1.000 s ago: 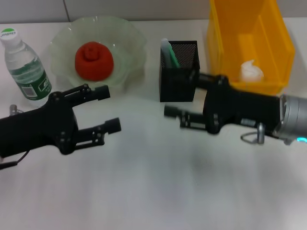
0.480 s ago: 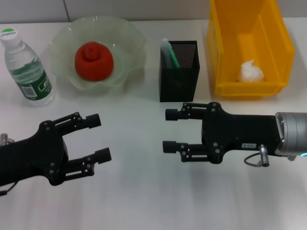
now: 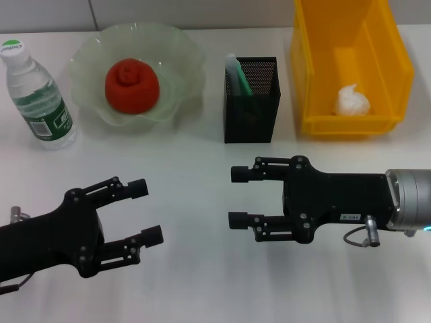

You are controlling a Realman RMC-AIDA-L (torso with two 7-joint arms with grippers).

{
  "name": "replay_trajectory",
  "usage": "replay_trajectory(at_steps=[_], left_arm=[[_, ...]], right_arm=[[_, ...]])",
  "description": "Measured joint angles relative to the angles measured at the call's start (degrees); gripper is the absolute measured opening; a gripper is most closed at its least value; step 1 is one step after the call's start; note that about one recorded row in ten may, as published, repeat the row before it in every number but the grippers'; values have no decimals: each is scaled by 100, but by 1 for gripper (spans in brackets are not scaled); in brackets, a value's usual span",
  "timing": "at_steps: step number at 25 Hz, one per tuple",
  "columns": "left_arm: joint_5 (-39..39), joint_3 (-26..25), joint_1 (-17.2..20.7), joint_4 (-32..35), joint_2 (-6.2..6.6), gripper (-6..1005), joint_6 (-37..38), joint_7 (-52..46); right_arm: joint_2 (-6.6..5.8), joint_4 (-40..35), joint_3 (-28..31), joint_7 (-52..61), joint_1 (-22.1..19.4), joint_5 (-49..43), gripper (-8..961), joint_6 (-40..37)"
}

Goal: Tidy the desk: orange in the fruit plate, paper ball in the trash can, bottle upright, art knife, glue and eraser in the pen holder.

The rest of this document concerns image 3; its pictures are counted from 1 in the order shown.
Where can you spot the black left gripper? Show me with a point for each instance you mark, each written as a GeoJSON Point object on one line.
{"type": "Point", "coordinates": [43, 242]}

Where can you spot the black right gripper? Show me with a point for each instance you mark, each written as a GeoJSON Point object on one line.
{"type": "Point", "coordinates": [336, 198]}

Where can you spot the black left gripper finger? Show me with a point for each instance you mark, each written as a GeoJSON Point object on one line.
{"type": "Point", "coordinates": [138, 187]}
{"type": "Point", "coordinates": [153, 235]}

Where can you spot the red-orange toy orange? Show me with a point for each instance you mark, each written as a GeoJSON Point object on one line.
{"type": "Point", "coordinates": [133, 87]}

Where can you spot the grey marker pen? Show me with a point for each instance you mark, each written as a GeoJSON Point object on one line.
{"type": "Point", "coordinates": [233, 74]}

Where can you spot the clear water bottle green label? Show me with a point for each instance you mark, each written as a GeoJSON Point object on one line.
{"type": "Point", "coordinates": [37, 104]}

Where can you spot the white paper ball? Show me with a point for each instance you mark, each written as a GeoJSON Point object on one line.
{"type": "Point", "coordinates": [352, 101]}

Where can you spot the black mesh pen holder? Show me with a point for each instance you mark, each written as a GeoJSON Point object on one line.
{"type": "Point", "coordinates": [249, 117]}

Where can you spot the pale green glass fruit plate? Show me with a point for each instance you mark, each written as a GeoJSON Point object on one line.
{"type": "Point", "coordinates": [182, 67]}

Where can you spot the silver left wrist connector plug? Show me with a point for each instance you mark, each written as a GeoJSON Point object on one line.
{"type": "Point", "coordinates": [18, 214]}

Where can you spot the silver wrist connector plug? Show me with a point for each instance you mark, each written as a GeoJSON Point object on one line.
{"type": "Point", "coordinates": [372, 232]}
{"type": "Point", "coordinates": [18, 214]}

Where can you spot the silver right wrist connector plug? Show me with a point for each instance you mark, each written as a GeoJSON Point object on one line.
{"type": "Point", "coordinates": [372, 232]}

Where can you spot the yellow plastic bin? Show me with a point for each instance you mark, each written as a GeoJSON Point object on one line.
{"type": "Point", "coordinates": [316, 67]}

